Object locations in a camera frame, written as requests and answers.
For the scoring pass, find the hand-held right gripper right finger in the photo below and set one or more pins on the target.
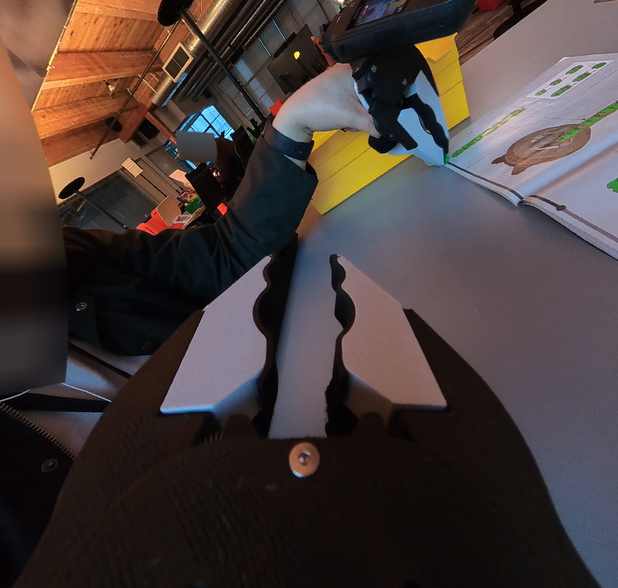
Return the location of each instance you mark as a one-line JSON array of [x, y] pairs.
[[391, 356]]

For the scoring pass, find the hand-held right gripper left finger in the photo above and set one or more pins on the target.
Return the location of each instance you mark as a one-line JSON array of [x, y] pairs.
[[217, 356]]

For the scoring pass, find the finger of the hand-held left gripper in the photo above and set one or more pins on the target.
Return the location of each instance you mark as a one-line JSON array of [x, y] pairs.
[[429, 96], [420, 139]]

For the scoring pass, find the person's left forearm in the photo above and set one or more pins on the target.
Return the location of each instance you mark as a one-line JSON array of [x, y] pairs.
[[241, 226]]

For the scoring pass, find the grey desk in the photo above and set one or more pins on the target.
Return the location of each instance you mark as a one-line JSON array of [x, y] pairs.
[[483, 308]]

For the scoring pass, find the black wrist band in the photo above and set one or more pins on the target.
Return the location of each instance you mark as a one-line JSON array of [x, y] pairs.
[[289, 146]]

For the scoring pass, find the dark computer monitor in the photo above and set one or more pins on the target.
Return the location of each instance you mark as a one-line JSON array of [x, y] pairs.
[[289, 67]]

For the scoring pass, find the open instruction booklet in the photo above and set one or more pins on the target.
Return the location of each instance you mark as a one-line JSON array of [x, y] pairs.
[[555, 178]]

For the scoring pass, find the black round-base stand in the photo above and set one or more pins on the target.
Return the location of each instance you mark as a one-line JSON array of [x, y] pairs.
[[71, 188], [176, 2]]

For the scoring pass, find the silver ventilation duct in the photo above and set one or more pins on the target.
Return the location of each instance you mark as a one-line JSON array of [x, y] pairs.
[[217, 14]]

